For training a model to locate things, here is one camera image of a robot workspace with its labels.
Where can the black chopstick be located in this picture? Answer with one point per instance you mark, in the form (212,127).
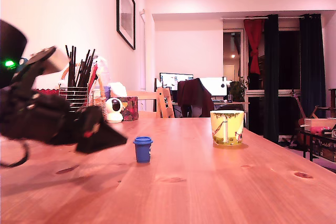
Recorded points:
(88,62)
(74,64)
(67,56)

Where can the white instant camera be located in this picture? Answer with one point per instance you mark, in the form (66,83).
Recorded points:
(334,130)

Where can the grey office chair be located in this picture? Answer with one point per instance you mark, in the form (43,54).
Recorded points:
(197,111)

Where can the light wooden chair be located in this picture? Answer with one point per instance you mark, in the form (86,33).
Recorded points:
(142,95)

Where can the white plastic bag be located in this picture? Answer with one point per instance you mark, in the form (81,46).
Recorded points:
(104,73)

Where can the dark board game box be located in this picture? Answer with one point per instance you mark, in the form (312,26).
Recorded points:
(326,148)

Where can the white wall pipe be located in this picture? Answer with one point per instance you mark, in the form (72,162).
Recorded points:
(143,12)

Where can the black side table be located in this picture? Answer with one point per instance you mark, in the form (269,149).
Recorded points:
(311,150)

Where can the yellow illustrated cup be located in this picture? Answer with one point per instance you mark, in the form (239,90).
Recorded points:
(227,129)

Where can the blue coffee capsule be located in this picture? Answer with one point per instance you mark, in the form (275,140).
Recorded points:
(143,153)

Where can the computer monitor with windows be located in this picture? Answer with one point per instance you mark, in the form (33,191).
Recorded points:
(170,81)

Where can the pale wooden box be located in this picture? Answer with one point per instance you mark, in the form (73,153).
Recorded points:
(320,122)

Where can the wooden high chair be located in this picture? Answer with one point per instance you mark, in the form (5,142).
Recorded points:
(163,103)

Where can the wide black curtain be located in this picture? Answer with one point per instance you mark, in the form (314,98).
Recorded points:
(312,64)

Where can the green potted plant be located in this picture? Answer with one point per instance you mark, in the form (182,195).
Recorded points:
(237,90)

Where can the white tissue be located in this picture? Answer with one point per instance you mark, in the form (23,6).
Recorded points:
(118,89)

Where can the bright white computer monitor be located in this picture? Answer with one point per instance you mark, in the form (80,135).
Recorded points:
(216,86)

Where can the black framed picture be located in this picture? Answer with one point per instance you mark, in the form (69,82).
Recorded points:
(126,11)

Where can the narrow black curtain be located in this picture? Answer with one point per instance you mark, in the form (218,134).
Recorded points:
(271,77)

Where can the tied red curtain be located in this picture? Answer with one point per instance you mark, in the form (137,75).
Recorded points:
(254,32)

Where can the floral tissue box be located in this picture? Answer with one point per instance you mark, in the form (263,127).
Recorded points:
(130,110)

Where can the acoustic guitar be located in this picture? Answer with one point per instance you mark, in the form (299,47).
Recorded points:
(299,104)

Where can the small white round camera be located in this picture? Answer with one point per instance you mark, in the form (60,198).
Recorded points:
(114,115)

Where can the pink object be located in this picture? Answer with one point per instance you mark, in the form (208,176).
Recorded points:
(317,129)

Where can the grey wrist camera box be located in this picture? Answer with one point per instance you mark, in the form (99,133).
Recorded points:
(55,62)

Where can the maroon jacket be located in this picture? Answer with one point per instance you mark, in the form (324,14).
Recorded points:
(191,93)

